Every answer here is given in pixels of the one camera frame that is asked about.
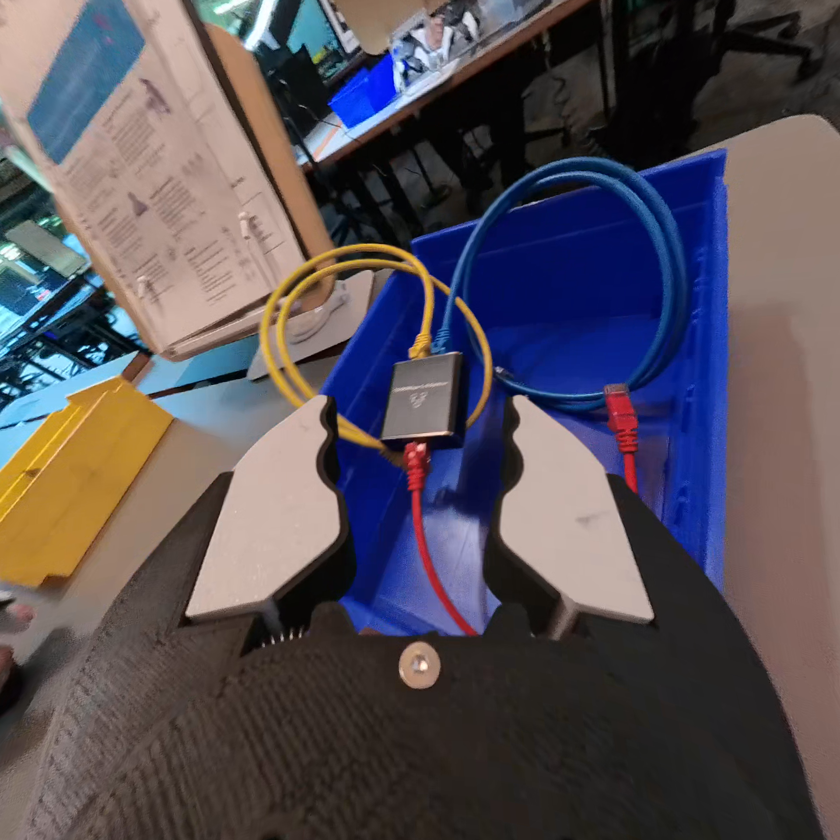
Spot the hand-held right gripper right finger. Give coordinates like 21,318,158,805
487,394,656,632

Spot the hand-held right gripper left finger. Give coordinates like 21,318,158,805
185,394,358,623

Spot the red ethernet cable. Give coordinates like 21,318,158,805
403,381,641,637

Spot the grey ethernet splitter box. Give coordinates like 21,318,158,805
381,351,468,450

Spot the yellow ethernet cable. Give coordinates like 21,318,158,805
260,244,493,460

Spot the blue storage bin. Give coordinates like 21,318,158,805
322,147,729,637

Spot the blue ethernet cable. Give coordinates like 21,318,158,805
436,156,690,411

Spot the grey desk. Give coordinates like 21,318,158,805
0,115,840,840

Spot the white board stand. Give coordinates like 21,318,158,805
246,269,376,383

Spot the yellow bin with black divider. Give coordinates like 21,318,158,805
0,377,175,588

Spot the cardboard-backed instruction sheet board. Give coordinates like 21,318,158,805
0,0,337,362

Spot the small blue bin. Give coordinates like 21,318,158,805
328,52,398,129

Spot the computer monitor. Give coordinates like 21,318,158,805
282,0,349,73

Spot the white robot toy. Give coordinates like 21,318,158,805
392,10,483,93

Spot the wooden table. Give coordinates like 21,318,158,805
295,0,595,172

